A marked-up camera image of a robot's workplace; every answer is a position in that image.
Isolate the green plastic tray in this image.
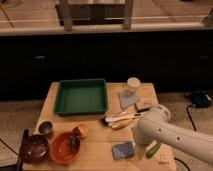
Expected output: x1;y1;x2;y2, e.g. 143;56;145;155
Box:
53;79;108;116

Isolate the light blue cloth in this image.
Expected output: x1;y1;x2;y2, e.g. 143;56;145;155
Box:
118;92;140;109

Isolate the orange bowl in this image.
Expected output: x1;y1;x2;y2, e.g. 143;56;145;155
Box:
49;132;80;164

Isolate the white paper cup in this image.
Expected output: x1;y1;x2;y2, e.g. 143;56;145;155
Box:
127;77;141;93

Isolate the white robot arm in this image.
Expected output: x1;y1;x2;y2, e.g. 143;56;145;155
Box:
132;105;213;165

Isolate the dark purple bowl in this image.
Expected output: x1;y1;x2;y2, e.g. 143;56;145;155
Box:
19;134;49;163

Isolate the dark grape bunch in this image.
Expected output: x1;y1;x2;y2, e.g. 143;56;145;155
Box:
68;128;80;153

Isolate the yellow banana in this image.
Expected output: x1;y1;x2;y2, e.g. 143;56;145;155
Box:
109;119;133;130

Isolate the dark blue device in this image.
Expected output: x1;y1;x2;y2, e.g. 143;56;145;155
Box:
185;91;211;108

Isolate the green chili pepper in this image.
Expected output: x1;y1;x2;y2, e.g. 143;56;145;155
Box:
146;142;161;158

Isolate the black spoon handle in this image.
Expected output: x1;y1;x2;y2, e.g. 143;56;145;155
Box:
15;128;30;171

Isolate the black cable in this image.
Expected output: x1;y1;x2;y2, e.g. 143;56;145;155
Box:
185;104;199;132

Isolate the orange fruit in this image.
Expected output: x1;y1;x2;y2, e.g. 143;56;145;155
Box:
77;124;88;138

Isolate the blue sponge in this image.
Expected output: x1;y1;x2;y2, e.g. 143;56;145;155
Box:
112;141;134;160

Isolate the small metal cup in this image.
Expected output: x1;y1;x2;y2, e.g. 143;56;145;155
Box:
38;121;53;137

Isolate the white wooden stool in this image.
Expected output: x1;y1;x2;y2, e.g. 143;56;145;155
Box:
55;0;134;31

